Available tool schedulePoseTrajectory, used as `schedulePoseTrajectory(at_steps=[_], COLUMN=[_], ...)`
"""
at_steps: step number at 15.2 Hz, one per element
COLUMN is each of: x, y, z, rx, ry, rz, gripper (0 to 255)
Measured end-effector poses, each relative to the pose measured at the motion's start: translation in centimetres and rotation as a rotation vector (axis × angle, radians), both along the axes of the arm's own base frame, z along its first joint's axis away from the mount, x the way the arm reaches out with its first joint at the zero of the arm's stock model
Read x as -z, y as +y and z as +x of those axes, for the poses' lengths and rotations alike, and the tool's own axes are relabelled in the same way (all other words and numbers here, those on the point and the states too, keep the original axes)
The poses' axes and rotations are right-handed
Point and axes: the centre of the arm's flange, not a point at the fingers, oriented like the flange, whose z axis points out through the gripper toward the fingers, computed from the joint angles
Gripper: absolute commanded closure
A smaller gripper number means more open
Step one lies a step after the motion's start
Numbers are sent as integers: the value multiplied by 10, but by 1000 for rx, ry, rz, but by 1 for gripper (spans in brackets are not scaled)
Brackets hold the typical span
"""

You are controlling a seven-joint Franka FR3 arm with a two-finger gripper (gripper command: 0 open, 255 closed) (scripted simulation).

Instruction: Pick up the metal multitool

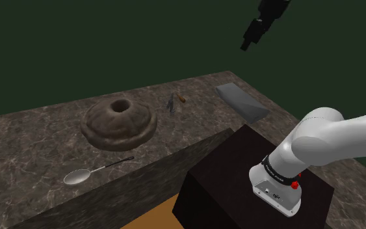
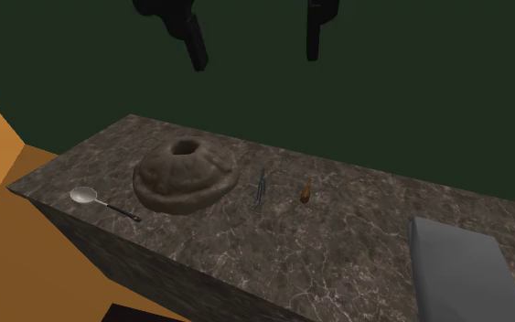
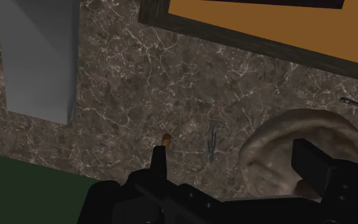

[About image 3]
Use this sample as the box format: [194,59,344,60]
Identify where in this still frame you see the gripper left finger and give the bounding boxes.
[78,145,224,224]

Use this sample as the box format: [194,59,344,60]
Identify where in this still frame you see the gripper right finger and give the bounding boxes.
[291,138,358,224]

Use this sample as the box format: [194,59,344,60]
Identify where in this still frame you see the small brown rounded object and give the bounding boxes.
[161,133,172,148]

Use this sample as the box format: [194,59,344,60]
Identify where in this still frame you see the beige bowl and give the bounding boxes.
[238,108,358,200]

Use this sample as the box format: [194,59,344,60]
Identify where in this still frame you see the dark grey fork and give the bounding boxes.
[205,120,226,164]

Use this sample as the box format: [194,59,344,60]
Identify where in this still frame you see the thin black utensil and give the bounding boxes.
[339,97,358,111]

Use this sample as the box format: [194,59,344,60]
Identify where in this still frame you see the grey box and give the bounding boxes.
[0,0,81,126]

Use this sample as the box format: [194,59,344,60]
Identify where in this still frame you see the dark wooden frame orange panel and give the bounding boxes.
[137,0,358,85]

